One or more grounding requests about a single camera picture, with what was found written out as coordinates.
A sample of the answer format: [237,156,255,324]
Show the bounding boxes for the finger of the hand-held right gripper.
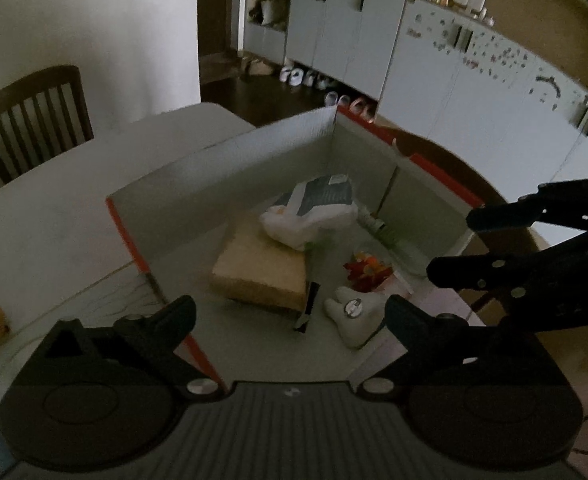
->
[466,177,588,231]
[426,225,588,301]

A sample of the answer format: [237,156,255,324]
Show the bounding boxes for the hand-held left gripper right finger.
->
[356,296,570,403]

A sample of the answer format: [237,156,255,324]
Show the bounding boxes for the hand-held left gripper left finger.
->
[11,296,215,401]

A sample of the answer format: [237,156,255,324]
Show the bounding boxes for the pink white wrapper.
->
[374,270,415,297]

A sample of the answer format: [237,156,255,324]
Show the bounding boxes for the white face-printed plush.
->
[324,285,387,350]

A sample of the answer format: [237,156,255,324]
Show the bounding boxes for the red knitted toy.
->
[343,251,395,292]

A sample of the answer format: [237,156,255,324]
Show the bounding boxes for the yellow sponge block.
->
[210,220,309,311]

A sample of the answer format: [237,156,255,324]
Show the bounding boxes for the white tube with green label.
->
[356,210,427,273]

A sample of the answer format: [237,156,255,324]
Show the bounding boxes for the red cardboard box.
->
[105,105,487,396]

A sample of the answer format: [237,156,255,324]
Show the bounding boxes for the black narrow packet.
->
[294,281,321,335]

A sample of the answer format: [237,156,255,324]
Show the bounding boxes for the row of shoes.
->
[244,57,375,121]

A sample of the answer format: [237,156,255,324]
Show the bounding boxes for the dark wooden chair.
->
[0,65,95,186]

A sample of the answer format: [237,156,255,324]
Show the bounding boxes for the white wall cabinets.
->
[241,0,588,171]

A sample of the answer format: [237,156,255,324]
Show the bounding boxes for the dark wooden door frame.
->
[196,0,245,86]

